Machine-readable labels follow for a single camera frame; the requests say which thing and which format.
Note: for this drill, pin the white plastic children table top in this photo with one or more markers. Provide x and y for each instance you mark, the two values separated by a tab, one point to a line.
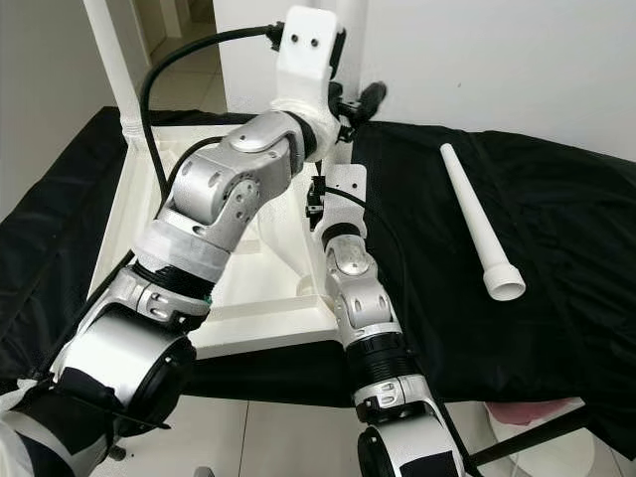
258	328

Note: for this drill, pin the pink plastic object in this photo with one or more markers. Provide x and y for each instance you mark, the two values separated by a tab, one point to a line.
542	409

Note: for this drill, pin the black metal table leg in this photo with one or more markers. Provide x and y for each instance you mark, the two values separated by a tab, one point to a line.
527	437

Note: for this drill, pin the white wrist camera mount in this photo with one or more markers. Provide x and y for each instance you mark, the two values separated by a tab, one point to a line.
308	50
348	184

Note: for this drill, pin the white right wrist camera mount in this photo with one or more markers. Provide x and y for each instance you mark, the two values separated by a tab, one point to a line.
348	184

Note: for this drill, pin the white round fan base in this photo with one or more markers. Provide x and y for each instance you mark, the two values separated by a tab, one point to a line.
472	432

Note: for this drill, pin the black tablecloth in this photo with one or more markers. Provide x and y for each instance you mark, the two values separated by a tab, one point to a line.
537	219

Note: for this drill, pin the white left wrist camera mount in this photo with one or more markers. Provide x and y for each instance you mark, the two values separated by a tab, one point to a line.
308	50

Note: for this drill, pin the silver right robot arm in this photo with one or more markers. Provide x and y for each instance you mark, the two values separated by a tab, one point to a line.
358	288

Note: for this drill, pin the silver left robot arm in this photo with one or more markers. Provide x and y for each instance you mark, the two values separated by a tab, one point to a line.
238	189

